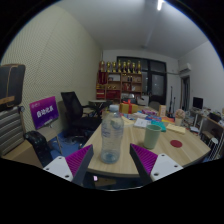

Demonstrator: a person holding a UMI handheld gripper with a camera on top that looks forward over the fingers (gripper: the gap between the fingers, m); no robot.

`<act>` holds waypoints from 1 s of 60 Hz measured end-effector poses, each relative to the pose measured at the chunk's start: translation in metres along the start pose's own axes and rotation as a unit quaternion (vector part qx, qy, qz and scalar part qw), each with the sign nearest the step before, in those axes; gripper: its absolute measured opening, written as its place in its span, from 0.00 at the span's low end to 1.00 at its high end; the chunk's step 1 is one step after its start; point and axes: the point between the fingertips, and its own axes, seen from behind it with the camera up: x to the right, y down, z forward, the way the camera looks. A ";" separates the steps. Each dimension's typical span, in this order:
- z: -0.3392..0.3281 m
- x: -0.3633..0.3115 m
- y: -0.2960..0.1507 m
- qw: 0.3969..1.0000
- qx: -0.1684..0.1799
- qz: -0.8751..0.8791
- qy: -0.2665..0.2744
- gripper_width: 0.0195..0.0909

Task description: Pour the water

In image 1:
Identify purple sign board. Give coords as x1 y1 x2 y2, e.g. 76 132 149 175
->
28 96 60 130

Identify flat round red coaster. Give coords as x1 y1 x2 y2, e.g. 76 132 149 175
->
169 139 183 149

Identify teal book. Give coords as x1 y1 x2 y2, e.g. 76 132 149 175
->
150 119 167 133

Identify pale yellow book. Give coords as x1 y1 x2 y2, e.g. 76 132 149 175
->
121 115 136 127
165 123 187 135

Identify yellow gift box red ribbon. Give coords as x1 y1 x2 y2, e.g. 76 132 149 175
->
119 99 138 115

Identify black office chair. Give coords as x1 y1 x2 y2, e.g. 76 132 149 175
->
60 91 103 139

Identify black computer monitor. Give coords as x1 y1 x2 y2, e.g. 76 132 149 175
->
192 96 204 110

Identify black framed glass door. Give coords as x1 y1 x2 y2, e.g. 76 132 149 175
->
116 56 168 106

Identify red shelf unit with trophies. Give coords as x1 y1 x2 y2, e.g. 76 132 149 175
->
95 60 144 104

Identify grey striped chair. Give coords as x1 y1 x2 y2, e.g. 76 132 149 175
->
0 106 26 157

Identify ceiling light strip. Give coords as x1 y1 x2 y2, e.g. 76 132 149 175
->
156 0 165 12

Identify small round side table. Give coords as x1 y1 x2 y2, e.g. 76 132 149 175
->
88 99 108 116

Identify white printed booklet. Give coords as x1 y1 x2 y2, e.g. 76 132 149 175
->
133 117 153 129

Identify white air conditioner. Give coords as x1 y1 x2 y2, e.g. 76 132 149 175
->
178 62 193 74

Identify orange book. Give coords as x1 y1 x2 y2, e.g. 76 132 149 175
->
160 115 176 124

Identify white round stool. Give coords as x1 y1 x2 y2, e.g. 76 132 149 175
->
206 136 221 158

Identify cluttered wooden side desk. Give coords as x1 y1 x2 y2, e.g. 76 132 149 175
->
189 108 224 161

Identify small orange carton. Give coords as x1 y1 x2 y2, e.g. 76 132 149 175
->
158 104 167 118

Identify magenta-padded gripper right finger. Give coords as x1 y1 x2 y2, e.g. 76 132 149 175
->
129 143 184 186

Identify clear plastic water bottle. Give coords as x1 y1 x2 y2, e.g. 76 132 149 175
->
100 104 125 165

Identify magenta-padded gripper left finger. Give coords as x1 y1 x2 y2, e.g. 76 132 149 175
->
43 143 95 187

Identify pale green cup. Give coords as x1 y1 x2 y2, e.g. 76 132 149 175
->
143 124 162 150

